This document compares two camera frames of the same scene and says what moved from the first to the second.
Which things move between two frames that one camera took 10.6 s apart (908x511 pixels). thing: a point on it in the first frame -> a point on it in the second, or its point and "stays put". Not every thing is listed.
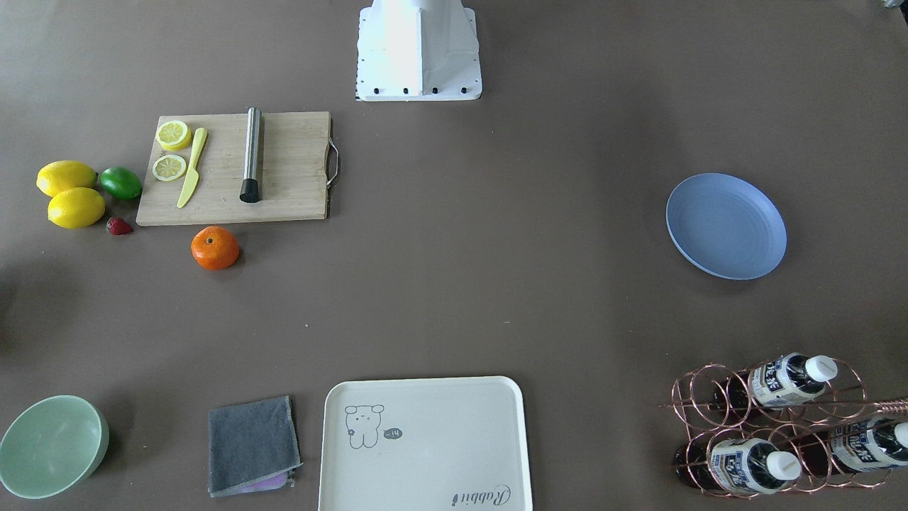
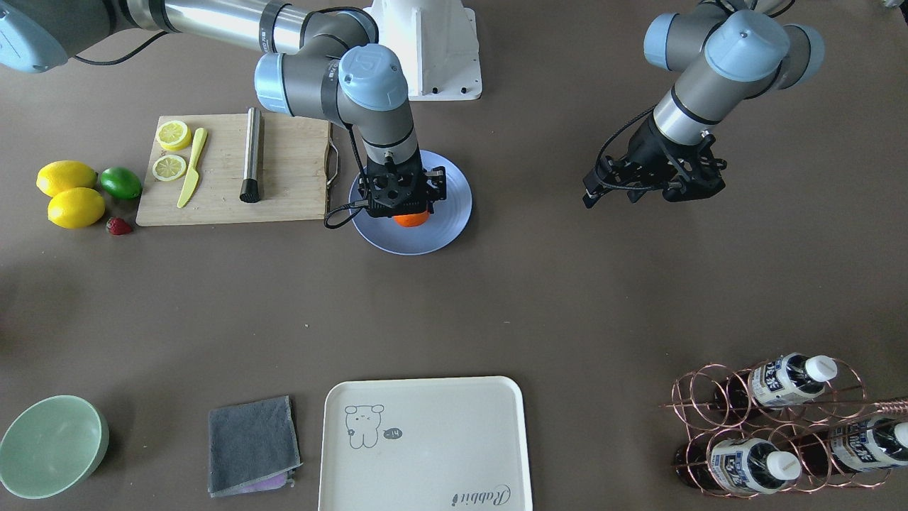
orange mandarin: [214, 248] -> [411, 221]
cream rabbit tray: [424, 444] stays put
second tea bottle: [738, 465] stays put
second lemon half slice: [169, 167] stays put
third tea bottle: [869, 445] stays put
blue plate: [726, 226] -> [450, 216]
